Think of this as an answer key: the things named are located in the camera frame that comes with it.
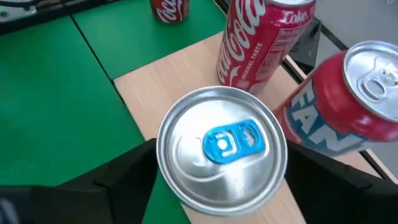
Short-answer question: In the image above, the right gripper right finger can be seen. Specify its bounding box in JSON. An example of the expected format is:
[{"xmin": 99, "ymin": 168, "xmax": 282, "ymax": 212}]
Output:
[{"xmin": 284, "ymin": 139, "xmax": 398, "ymax": 224}]

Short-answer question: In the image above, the black textured box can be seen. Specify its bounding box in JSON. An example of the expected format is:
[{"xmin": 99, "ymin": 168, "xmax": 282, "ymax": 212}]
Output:
[{"xmin": 287, "ymin": 17, "xmax": 323, "ymax": 75}]

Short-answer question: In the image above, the red Fanta can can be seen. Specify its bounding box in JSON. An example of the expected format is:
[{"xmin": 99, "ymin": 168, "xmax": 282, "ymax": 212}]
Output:
[{"xmin": 273, "ymin": 40, "xmax": 398, "ymax": 158}]

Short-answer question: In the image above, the wooden shelf board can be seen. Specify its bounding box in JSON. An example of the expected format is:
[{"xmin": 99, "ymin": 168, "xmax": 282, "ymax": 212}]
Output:
[{"xmin": 113, "ymin": 30, "xmax": 382, "ymax": 224}]

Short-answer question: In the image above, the green table mat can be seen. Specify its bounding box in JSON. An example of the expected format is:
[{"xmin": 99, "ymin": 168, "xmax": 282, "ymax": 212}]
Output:
[{"xmin": 0, "ymin": 0, "xmax": 228, "ymax": 224}]

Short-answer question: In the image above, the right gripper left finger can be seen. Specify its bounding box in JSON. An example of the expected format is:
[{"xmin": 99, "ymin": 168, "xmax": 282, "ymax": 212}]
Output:
[{"xmin": 29, "ymin": 138, "xmax": 160, "ymax": 224}]

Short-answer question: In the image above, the blue silver Red Bull can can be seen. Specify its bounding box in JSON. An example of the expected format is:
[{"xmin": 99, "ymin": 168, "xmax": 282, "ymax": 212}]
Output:
[{"xmin": 155, "ymin": 85, "xmax": 289, "ymax": 218}]

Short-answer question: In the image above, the red Coca-Cola can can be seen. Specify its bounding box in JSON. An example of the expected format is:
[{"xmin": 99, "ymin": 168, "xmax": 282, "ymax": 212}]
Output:
[
  {"xmin": 150, "ymin": 0, "xmax": 190, "ymax": 24},
  {"xmin": 216, "ymin": 0, "xmax": 317, "ymax": 96}
]

